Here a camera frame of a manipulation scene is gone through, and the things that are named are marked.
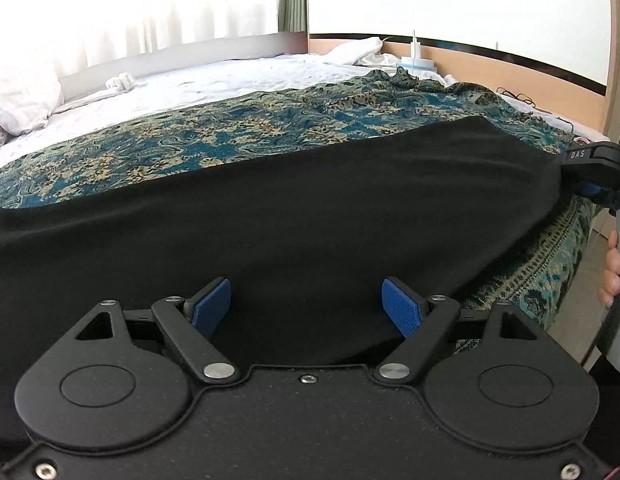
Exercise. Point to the grey bed headboard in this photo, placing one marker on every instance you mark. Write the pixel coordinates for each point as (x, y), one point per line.
(215, 52)

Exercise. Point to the white sheer curtain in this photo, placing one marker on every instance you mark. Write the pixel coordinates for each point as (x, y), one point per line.
(140, 10)

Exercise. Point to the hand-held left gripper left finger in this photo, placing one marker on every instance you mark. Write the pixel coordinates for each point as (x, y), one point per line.
(212, 306)

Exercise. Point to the small white knotted cloth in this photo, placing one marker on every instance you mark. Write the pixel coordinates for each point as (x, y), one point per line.
(120, 82)

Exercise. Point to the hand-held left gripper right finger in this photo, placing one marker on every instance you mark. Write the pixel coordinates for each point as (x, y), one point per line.
(402, 307)

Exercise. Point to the white pillow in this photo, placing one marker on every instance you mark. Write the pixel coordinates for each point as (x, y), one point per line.
(20, 95)

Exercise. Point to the teal paisley blanket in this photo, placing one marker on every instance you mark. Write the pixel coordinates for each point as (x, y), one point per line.
(240, 125)

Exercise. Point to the wooden post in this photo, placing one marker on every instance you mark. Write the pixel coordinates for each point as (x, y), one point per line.
(619, 50)

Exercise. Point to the white bed sheet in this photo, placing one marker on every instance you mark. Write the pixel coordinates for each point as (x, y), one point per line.
(190, 85)

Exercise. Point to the black pants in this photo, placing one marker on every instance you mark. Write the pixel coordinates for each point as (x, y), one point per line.
(290, 220)

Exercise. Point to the wooden wall panel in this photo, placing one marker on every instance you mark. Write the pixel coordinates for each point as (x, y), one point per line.
(515, 70)

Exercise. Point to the person's right hand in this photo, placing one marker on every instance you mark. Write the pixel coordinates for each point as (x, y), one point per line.
(612, 275)

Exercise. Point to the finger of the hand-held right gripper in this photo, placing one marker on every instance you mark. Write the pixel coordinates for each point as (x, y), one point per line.
(580, 160)

